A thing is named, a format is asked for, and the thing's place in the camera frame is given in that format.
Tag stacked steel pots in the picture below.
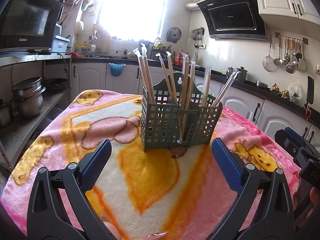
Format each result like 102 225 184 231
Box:
11 77 46 118

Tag wrapped chopsticks on blanket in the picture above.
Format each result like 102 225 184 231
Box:
201 67 212 107
211 70 240 107

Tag steel kettle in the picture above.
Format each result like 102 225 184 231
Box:
226 67 234 78

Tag dark green utensil basket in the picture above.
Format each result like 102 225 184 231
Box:
141 79 223 150

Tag chopstick pair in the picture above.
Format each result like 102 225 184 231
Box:
179 54 195 141

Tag wrapped chopsticks in basket right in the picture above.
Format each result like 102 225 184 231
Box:
156 53 178 103

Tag person's right hand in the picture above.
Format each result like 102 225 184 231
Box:
292 187 319 228

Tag hanging wire strainer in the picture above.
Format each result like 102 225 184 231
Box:
262 36 276 72

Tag black microwave oven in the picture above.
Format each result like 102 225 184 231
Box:
1 0 62 51

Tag blue plastic storage box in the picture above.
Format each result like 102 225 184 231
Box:
51 35 70 55

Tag blue hanging trash bin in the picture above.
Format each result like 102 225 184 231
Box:
107 63 126 77

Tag round wall vent fan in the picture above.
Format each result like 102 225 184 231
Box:
166 27 182 43

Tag white upper cabinet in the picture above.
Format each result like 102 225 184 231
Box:
258 0 319 28

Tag person's left hand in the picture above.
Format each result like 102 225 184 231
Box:
101 214 168 240

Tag wrapped chopsticks in basket left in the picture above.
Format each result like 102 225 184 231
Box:
133 43 156 104

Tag pink cartoon blanket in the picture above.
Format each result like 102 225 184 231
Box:
0 89 301 240

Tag black range hood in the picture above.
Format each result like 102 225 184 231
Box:
197 0 267 41

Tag red sauce bottle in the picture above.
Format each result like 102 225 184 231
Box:
174 49 183 67

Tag wrapped chopsticks in basket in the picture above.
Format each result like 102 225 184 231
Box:
133 43 156 104
156 53 178 103

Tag black wok on shelf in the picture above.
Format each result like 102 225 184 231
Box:
42 78 68 92

